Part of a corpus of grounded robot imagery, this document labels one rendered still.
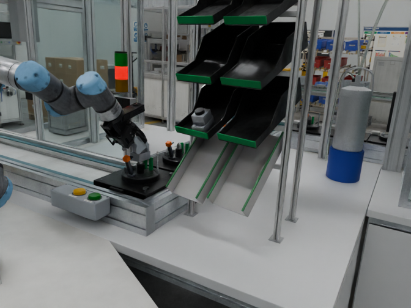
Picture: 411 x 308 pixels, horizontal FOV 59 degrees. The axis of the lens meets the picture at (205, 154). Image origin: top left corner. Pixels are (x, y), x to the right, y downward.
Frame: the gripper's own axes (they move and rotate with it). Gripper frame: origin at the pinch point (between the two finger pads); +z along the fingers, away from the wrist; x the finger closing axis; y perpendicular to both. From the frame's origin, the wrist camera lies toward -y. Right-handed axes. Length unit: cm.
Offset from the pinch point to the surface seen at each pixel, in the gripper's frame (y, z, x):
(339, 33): -112, 34, 43
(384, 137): -92, 90, 72
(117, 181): 14.6, 3.4, -3.9
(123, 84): -20.6, -9.4, -16.8
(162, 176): 4.0, 12.3, 6.2
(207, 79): -9.7, -27.2, 32.0
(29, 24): -36, -25, -75
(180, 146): -15.4, 19.6, 0.7
